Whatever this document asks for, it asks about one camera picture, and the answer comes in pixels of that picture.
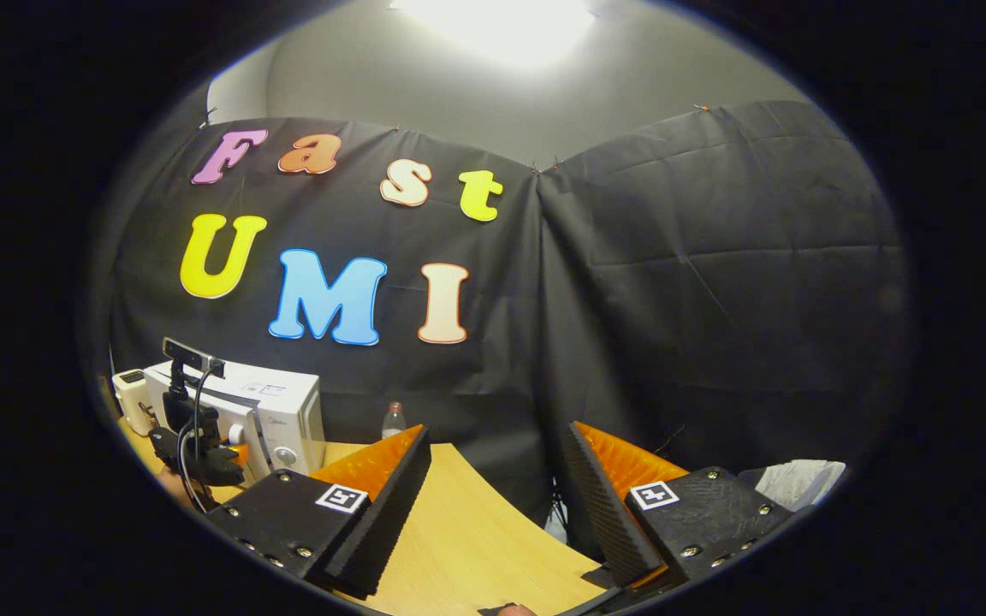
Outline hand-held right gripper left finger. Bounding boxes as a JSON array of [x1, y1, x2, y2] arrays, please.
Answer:
[[202, 424, 432, 600]]

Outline white toaster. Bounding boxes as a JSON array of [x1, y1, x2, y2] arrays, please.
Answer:
[[112, 370, 156, 437]]

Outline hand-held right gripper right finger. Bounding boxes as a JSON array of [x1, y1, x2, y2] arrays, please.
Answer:
[[563, 420, 793, 591]]

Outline white microwave oven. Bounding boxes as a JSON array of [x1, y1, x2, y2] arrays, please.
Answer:
[[144, 359, 326, 484]]

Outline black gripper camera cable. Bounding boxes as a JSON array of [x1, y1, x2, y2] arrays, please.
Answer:
[[176, 366, 213, 514]]

